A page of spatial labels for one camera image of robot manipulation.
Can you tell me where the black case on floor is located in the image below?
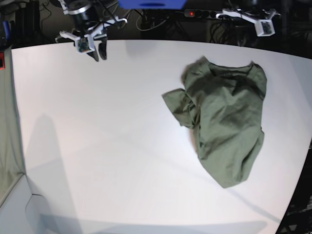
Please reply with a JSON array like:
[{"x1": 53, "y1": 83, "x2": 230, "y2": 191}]
[{"x1": 15, "y1": 0, "x2": 41, "y2": 40}]

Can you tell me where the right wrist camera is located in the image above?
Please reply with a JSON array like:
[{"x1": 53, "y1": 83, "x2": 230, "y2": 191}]
[{"x1": 75, "y1": 38, "x2": 95, "y2": 54}]

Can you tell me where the blue box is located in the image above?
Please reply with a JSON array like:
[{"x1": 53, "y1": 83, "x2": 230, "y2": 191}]
[{"x1": 118, "y1": 0, "x2": 186, "y2": 9}]

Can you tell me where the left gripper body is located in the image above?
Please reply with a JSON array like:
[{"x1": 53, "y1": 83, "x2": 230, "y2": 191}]
[{"x1": 215, "y1": 9, "x2": 280, "y2": 26}]

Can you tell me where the white looped cable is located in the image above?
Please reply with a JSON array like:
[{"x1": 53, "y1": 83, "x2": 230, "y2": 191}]
[{"x1": 117, "y1": 9, "x2": 134, "y2": 29}]

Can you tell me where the black power strip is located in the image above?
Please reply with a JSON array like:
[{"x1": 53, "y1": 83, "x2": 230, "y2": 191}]
[{"x1": 183, "y1": 9, "x2": 223, "y2": 19}]

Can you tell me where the olive green t-shirt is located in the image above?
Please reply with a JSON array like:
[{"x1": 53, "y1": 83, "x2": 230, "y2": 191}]
[{"x1": 162, "y1": 57, "x2": 267, "y2": 188}]

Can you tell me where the red black clamp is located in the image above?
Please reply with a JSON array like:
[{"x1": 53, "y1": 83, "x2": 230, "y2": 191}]
[{"x1": 0, "y1": 52, "x2": 5, "y2": 70}]

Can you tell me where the blue handled tool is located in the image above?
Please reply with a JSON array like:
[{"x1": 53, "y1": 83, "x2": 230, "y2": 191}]
[{"x1": 2, "y1": 20, "x2": 11, "y2": 40}]

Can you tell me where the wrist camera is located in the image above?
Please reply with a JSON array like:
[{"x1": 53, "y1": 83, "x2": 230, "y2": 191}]
[
  {"x1": 254, "y1": 19, "x2": 275, "y2": 37},
  {"x1": 75, "y1": 38, "x2": 95, "y2": 54}
]

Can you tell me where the grey curtain cloth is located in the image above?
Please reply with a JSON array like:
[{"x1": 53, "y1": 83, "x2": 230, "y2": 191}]
[{"x1": 0, "y1": 47, "x2": 25, "y2": 203}]

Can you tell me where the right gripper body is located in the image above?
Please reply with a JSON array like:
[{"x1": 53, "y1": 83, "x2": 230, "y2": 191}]
[{"x1": 55, "y1": 17, "x2": 128, "y2": 49}]

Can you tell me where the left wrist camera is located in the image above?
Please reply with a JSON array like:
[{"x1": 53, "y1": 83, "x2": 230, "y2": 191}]
[{"x1": 254, "y1": 19, "x2": 275, "y2": 37}]

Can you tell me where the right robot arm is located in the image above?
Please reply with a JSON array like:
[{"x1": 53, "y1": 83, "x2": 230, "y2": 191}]
[{"x1": 55, "y1": 0, "x2": 128, "y2": 62}]

